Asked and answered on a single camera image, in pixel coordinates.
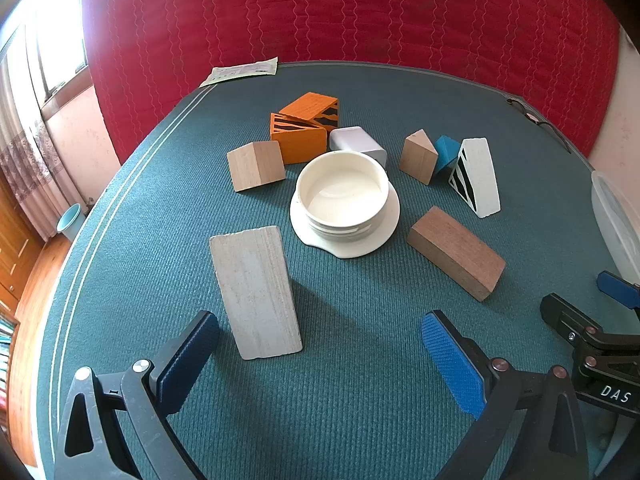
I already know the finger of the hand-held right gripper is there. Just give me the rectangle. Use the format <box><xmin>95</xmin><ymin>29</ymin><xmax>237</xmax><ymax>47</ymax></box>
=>
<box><xmin>540</xmin><ymin>292</ymin><xmax>607</xmax><ymax>357</ymax></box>
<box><xmin>597</xmin><ymin>270</ymin><xmax>640</xmax><ymax>311</ymax></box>

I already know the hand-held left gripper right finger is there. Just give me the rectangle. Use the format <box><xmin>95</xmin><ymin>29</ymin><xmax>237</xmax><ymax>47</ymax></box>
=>
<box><xmin>421</xmin><ymin>310</ymin><xmax>596</xmax><ymax>480</ymax></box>

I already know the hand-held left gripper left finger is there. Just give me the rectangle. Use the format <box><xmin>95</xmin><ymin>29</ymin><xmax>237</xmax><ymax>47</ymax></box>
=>
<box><xmin>54</xmin><ymin>310</ymin><xmax>221</xmax><ymax>480</ymax></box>

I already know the clear plastic container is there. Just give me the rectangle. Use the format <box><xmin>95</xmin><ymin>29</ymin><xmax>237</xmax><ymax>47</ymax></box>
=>
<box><xmin>590</xmin><ymin>170</ymin><xmax>640</xmax><ymax>283</ymax></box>

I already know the pale whitewashed wooden plank block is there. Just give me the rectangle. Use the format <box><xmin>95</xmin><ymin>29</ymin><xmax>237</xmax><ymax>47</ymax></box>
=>
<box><xmin>209</xmin><ymin>225</ymin><xmax>304</xmax><ymax>361</ymax></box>

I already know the brown wooden rectangular block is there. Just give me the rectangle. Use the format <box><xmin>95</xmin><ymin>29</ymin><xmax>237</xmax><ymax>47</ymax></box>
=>
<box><xmin>406</xmin><ymin>206</ymin><xmax>507</xmax><ymax>303</ymax></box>

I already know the white plate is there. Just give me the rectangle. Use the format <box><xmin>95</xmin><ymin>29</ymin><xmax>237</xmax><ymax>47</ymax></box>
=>
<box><xmin>290</xmin><ymin>182</ymin><xmax>401</xmax><ymax>260</ymax></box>

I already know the white black-striped wedge block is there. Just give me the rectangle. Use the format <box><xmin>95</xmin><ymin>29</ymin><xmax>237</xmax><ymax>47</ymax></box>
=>
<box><xmin>447</xmin><ymin>137</ymin><xmax>502</xmax><ymax>219</ymax></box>

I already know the large light wooden prism block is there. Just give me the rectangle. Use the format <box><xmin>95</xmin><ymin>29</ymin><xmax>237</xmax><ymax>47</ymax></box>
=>
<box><xmin>226</xmin><ymin>140</ymin><xmax>287</xmax><ymax>193</ymax></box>

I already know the white ceramic bowl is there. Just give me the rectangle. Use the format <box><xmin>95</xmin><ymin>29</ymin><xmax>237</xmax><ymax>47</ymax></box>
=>
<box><xmin>295</xmin><ymin>151</ymin><xmax>391</xmax><ymax>238</ymax></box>

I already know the blue block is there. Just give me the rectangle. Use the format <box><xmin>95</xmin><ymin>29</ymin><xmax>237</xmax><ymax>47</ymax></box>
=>
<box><xmin>431</xmin><ymin>135</ymin><xmax>462</xmax><ymax>178</ymax></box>

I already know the small light wooden prism block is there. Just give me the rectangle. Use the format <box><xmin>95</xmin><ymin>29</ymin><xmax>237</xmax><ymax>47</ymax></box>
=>
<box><xmin>399</xmin><ymin>129</ymin><xmax>439</xmax><ymax>186</ymax></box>

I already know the orange black-striped wedge block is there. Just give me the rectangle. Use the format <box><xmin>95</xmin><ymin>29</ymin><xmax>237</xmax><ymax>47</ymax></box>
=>
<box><xmin>269</xmin><ymin>112</ymin><xmax>328</xmax><ymax>166</ymax></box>
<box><xmin>278</xmin><ymin>91</ymin><xmax>341</xmax><ymax>133</ymax></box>

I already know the white wall charger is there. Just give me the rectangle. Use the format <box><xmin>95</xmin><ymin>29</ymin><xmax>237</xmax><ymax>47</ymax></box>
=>
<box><xmin>328</xmin><ymin>126</ymin><xmax>388</xmax><ymax>165</ymax></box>

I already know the teal waste bin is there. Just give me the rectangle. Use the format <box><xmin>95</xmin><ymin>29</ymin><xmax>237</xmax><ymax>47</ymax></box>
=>
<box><xmin>56</xmin><ymin>204</ymin><xmax>85</xmax><ymax>241</ymax></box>

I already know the row of books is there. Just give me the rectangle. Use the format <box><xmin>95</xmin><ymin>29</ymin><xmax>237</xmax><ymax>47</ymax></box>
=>
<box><xmin>0</xmin><ymin>305</ymin><xmax>21</xmax><ymax>411</ymax></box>

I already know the wooden cabinet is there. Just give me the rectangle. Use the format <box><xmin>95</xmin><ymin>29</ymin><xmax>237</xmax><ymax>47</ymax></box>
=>
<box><xmin>0</xmin><ymin>170</ymin><xmax>46</xmax><ymax>311</ymax></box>

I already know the patterned lace curtain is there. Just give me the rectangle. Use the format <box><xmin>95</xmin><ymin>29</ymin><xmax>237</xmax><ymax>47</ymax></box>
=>
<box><xmin>0</xmin><ymin>25</ymin><xmax>86</xmax><ymax>241</ymax></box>

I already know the white paper leaflet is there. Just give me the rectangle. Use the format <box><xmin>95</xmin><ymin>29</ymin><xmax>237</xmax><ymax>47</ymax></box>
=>
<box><xmin>200</xmin><ymin>57</ymin><xmax>279</xmax><ymax>88</ymax></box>

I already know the window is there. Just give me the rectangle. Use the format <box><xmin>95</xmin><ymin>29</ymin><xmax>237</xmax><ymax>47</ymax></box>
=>
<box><xmin>20</xmin><ymin>0</ymin><xmax>88</xmax><ymax>106</ymax></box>

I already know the red quilted blanket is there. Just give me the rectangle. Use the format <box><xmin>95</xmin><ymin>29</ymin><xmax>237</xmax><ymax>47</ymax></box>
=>
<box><xmin>80</xmin><ymin>0</ymin><xmax>623</xmax><ymax>166</ymax></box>

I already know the black strap wristwatch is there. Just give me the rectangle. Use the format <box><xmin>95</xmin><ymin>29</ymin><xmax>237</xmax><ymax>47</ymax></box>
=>
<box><xmin>505</xmin><ymin>95</ymin><xmax>573</xmax><ymax>155</ymax></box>

